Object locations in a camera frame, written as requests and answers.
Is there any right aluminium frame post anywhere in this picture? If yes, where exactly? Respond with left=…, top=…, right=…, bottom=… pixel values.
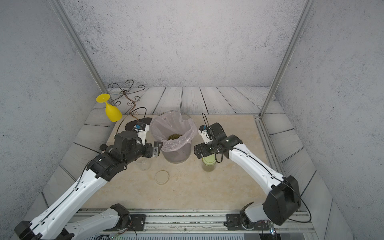
left=259, top=0, right=316, bottom=119

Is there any glass jar with beige lid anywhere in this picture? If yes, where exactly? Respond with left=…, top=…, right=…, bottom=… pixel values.
left=135, top=158, right=152, bottom=171

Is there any left aluminium frame post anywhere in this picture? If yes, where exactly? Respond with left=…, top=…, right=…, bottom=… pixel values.
left=49, top=0, right=109, bottom=94

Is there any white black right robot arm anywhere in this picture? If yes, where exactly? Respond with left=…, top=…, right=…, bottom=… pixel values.
left=194, top=123, right=306, bottom=230

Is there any small black-capped spice bottle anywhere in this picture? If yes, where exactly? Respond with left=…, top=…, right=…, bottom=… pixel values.
left=100, top=144, right=108, bottom=151

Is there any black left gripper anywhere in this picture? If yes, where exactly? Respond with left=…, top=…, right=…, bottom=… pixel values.
left=122, top=138, right=165, bottom=168

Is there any yellow plastic goblet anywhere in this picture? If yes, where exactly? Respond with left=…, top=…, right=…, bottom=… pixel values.
left=96, top=94, right=123, bottom=122

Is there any aluminium frame post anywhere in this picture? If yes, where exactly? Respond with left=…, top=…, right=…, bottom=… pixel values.
left=259, top=0, right=316, bottom=119
left=49, top=0, right=109, bottom=94

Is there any dark metal scroll stand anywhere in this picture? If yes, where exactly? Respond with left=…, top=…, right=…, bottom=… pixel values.
left=108, top=79, right=149, bottom=124

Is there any pile of green mung beans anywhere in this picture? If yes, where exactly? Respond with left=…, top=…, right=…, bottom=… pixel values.
left=168, top=134, right=182, bottom=141

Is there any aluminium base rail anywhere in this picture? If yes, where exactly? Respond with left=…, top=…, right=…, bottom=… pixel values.
left=69, top=209, right=318, bottom=240

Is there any glass jar with green lid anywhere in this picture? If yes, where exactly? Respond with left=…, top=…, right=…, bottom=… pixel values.
left=202, top=155, right=216, bottom=172

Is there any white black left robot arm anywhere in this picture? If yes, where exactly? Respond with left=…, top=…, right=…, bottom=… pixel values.
left=15, top=130, right=163, bottom=240

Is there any grey bin with plastic liner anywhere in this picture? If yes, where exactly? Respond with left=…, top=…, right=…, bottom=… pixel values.
left=150, top=110, right=198, bottom=164

